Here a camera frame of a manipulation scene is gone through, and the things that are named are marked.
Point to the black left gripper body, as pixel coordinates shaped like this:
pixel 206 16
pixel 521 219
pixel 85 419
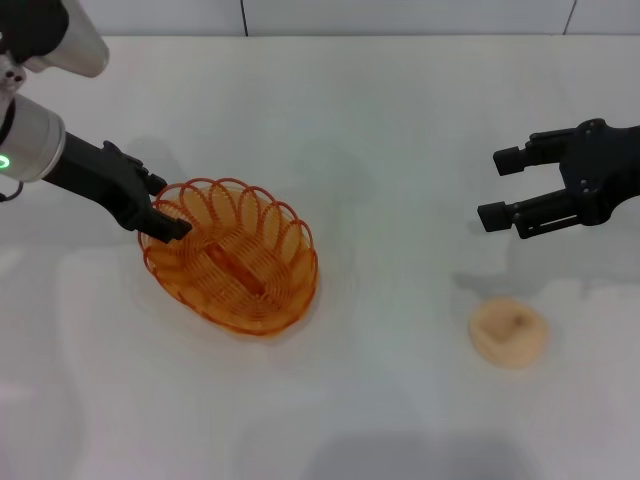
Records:
pixel 105 180

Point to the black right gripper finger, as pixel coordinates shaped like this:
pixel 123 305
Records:
pixel 512 157
pixel 535 215

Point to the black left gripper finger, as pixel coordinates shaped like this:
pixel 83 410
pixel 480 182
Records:
pixel 167 227
pixel 152 182

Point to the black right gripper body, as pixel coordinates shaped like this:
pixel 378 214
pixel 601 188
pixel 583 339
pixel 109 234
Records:
pixel 605 170

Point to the round beige bread bun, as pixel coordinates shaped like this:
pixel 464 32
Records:
pixel 507 340

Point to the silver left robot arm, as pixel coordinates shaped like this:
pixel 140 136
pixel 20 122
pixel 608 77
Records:
pixel 35 140

